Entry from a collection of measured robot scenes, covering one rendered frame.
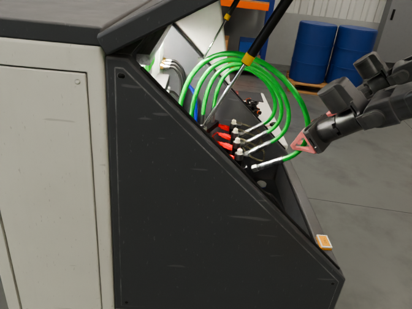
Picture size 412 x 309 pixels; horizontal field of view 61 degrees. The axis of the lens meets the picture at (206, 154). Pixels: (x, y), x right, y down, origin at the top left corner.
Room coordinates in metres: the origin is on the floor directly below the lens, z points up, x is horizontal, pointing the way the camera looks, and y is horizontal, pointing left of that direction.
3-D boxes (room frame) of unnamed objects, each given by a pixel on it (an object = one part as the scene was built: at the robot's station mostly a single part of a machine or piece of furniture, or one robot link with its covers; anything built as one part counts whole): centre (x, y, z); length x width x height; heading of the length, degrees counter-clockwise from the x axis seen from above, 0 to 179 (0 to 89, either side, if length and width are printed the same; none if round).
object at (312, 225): (0.99, -0.34, 0.87); 0.62 x 0.04 x 0.16; 3
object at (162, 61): (1.20, 0.17, 1.20); 0.13 x 0.03 x 0.31; 3
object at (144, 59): (0.96, 0.16, 1.43); 0.54 x 0.03 x 0.02; 3
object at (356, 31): (5.82, -1.82, 0.51); 1.20 x 0.85 x 1.02; 84
